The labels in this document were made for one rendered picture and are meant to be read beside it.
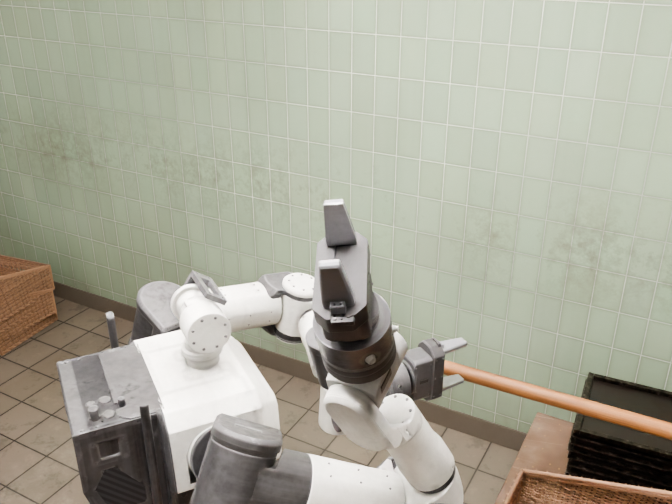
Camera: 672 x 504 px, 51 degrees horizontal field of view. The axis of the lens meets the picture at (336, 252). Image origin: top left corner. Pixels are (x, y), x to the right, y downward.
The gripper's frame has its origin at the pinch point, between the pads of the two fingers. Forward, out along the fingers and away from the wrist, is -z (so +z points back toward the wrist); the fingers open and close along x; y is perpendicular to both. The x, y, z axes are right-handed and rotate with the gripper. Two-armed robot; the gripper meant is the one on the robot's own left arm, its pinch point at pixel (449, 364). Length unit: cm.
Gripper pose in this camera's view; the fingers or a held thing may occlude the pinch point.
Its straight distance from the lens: 134.9
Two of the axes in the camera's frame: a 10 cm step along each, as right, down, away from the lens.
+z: -9.0, 1.8, -3.9
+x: 0.0, 9.1, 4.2
